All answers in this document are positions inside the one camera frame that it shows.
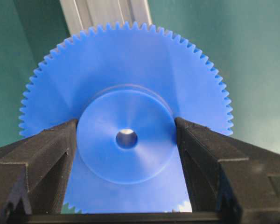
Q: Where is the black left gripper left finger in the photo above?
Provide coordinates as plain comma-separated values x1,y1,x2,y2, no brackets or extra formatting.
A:
0,119,77,216

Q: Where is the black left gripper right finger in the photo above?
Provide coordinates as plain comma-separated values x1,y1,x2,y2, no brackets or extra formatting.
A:
175,117,280,219

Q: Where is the large blue plastic gear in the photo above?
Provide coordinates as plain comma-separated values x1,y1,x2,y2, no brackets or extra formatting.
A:
19,23,233,213

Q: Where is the silver aluminium extrusion rail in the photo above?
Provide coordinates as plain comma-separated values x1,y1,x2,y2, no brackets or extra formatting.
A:
60,0,153,35

